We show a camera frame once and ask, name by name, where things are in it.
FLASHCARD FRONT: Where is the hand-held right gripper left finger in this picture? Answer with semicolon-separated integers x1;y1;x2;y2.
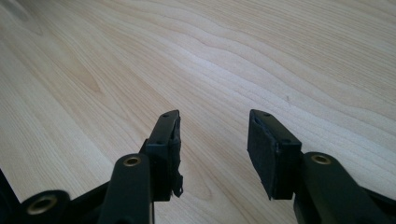
139;109;185;203

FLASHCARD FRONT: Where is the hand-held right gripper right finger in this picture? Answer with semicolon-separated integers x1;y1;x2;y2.
247;108;303;201

